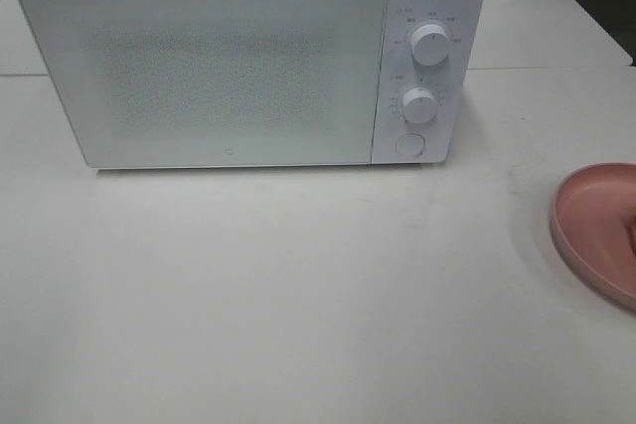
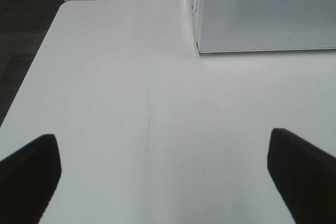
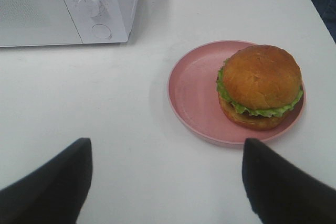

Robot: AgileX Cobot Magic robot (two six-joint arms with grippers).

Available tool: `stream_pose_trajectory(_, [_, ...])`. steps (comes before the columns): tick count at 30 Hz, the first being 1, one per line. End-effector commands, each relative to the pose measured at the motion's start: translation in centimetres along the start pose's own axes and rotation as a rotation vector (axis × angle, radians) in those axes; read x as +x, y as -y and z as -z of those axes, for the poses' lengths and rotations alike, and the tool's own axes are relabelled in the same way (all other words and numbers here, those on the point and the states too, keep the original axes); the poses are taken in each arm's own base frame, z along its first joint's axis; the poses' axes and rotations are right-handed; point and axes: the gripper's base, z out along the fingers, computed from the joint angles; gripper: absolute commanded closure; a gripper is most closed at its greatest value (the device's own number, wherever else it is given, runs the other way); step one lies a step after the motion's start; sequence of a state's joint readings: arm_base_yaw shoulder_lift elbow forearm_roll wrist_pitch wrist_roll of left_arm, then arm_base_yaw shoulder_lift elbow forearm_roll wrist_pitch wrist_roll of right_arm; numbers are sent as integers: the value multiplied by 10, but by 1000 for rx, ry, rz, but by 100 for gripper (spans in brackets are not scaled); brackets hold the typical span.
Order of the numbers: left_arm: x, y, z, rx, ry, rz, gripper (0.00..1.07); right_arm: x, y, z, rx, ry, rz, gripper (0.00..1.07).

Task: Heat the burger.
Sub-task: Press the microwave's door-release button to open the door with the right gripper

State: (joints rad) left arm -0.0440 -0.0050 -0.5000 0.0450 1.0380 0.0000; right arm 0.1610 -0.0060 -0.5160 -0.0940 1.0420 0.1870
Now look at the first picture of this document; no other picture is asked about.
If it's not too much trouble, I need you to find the upper white dial knob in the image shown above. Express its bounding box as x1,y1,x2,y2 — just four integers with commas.
407,20,451,67

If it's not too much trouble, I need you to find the lower white dial knob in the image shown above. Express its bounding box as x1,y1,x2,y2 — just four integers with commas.
401,87,438,124

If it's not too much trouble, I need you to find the white microwave door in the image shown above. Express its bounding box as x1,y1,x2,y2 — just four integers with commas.
20,0,385,169

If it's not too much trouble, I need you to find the pink round plate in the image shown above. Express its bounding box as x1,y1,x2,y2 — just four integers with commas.
550,163,635,312

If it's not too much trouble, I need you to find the burger with lettuce and cheese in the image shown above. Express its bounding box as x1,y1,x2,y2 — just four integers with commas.
629,214,636,251

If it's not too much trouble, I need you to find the round white door button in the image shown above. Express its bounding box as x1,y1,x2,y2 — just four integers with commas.
396,133,425,158

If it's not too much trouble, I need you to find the white dial knob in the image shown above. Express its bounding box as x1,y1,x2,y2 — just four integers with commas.
407,20,451,67
401,87,438,124

